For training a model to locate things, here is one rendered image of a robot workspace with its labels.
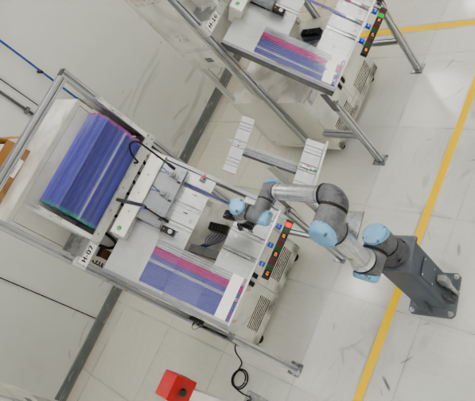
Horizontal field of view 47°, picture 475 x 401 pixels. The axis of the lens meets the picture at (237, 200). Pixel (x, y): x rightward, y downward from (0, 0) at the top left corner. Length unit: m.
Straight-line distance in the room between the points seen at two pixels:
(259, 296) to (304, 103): 1.23
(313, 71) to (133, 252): 1.44
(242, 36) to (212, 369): 2.13
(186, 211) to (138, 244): 0.30
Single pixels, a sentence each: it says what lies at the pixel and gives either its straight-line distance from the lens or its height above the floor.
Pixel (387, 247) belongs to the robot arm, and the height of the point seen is 0.72.
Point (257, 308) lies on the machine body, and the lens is 3.42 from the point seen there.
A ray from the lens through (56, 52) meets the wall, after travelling 4.31.
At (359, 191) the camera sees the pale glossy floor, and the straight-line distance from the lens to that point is 3.65.
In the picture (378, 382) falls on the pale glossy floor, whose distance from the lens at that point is 3.13.
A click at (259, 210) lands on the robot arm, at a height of 1.14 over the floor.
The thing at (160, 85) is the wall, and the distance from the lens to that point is 4.76.
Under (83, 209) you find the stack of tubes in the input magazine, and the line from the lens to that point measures 2.70.
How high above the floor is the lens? 2.78
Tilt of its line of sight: 41 degrees down
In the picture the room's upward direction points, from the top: 52 degrees counter-clockwise
